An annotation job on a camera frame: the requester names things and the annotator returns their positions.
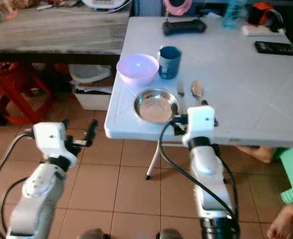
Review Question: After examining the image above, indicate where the metal spoon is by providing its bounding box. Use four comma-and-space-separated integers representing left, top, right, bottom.
191, 80, 205, 106

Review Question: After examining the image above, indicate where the metal fork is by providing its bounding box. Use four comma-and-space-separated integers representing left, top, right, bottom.
176, 81, 187, 113

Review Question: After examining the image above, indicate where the stainless steel plate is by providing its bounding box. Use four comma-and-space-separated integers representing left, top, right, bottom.
134, 88, 180, 124

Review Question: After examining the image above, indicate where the white storage bin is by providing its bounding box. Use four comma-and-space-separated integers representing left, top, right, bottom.
72, 82, 112, 112

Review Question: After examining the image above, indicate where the white plastic folding table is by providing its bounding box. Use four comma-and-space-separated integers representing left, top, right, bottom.
105, 16, 293, 181

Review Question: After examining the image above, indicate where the blue mug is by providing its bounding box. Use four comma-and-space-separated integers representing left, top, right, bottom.
158, 46, 182, 80

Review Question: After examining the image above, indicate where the red plastic stool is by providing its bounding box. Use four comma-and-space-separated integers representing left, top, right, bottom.
0, 63, 50, 125

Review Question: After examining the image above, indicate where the purple plastic bowl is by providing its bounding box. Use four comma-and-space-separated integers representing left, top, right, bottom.
116, 53, 160, 88

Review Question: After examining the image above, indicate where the person's bare foot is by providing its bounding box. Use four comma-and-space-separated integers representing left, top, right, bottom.
236, 145, 280, 164
266, 203, 293, 239

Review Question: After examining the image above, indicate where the grey wooden table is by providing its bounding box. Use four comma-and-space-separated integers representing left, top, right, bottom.
0, 7, 130, 64

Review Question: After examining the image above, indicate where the black remote control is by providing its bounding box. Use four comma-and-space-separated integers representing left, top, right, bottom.
255, 41, 293, 56

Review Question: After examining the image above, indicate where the white power strip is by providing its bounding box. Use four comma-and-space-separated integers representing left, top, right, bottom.
241, 25, 285, 37

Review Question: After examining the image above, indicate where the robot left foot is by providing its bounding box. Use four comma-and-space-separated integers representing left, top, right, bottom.
82, 229, 108, 239

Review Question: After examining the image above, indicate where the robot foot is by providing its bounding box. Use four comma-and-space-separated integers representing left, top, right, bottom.
82, 229, 108, 239
159, 229, 187, 239

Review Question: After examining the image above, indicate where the clear blue water bottle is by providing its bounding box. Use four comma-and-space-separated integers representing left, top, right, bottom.
223, 0, 247, 28

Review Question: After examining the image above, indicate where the orange and black device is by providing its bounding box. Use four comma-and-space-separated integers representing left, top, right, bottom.
247, 2, 275, 26

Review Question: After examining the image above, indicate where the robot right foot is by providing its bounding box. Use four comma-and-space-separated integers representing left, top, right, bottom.
159, 229, 187, 239

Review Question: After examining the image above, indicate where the white appliance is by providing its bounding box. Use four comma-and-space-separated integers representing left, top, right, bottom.
81, 0, 130, 9

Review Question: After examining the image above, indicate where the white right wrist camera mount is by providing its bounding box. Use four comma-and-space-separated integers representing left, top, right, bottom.
184, 106, 216, 145

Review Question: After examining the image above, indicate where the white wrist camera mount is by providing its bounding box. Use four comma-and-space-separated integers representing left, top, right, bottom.
184, 106, 216, 145
33, 122, 75, 163

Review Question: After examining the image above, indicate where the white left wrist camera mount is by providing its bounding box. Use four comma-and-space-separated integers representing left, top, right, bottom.
33, 122, 75, 163

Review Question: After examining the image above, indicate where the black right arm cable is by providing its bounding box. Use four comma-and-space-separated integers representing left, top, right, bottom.
159, 121, 241, 222

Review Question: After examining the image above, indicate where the pink round ring object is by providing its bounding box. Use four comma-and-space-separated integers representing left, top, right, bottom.
162, 0, 193, 16

